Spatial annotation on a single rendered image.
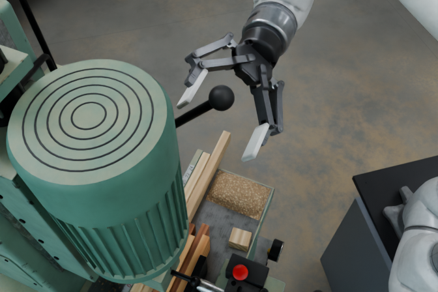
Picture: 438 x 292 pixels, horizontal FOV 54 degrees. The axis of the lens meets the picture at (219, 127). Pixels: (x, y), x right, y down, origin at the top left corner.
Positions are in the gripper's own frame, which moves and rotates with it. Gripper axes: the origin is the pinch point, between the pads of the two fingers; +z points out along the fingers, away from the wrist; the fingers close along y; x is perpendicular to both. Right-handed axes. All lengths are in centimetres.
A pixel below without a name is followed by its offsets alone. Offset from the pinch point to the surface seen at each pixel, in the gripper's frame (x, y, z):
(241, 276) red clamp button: -18.2, -25.8, 10.9
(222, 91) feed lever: 9.6, 5.8, 1.8
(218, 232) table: -33.8, -26.0, -0.2
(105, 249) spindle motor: -1.3, 5.4, 23.7
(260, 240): -51, -50, -13
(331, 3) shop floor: -109, -76, -210
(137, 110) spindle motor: 11.7, 13.9, 12.9
